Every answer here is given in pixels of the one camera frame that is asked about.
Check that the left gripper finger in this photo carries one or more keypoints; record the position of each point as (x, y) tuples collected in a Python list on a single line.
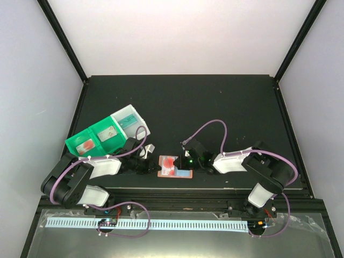
[(156, 169), (154, 163)]

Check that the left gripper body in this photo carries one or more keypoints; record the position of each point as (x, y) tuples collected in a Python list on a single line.
[(141, 168)]

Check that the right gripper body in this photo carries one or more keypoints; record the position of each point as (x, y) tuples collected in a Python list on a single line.
[(194, 164)]

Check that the red circle card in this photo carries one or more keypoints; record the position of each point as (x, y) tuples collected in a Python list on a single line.
[(167, 166), (85, 147)]

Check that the pink leather card holder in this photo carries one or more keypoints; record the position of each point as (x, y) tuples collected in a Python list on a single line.
[(186, 174)]

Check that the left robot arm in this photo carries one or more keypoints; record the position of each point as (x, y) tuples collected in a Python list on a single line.
[(68, 182)]

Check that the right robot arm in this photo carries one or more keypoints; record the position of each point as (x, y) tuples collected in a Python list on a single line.
[(271, 171)]

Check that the grey card in bin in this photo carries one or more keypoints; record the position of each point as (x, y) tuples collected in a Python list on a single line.
[(107, 133)]

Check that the teal card in bin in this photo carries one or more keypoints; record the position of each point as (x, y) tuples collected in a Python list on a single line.
[(129, 121)]

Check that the red circle card in bin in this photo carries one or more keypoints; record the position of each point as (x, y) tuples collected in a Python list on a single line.
[(85, 147)]

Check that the white plastic bin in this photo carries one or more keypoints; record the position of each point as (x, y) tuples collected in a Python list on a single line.
[(131, 132)]

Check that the green plastic bin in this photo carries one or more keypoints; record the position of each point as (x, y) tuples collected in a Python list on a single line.
[(101, 148)]

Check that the small circuit board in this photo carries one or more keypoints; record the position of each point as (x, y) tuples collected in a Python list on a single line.
[(107, 222)]

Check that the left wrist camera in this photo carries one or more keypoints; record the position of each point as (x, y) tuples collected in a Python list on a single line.
[(148, 149)]

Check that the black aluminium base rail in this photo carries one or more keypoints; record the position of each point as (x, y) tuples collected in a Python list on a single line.
[(229, 202)]

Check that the white slotted cable duct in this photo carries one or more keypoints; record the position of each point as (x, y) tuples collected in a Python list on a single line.
[(153, 224)]

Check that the left black frame post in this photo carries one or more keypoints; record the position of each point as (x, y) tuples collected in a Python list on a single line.
[(59, 32)]

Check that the black frame post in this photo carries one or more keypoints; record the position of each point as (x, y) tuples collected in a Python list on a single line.
[(59, 32), (300, 37)]

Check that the right black frame post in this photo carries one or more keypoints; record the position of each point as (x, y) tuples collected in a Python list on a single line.
[(300, 37)]

